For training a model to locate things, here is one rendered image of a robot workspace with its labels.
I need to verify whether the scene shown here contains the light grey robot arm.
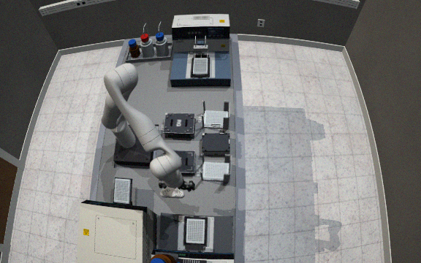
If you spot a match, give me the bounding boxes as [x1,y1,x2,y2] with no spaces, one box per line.
[101,63,185,198]

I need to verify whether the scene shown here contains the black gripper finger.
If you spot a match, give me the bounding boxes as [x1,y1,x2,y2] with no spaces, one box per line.
[181,180,195,192]
[159,180,166,188]

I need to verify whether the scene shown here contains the red bottle cap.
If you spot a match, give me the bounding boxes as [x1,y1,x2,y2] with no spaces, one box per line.
[140,34,149,42]

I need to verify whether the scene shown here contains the white plastic bottle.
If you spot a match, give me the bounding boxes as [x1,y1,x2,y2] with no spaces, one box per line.
[140,38,155,58]

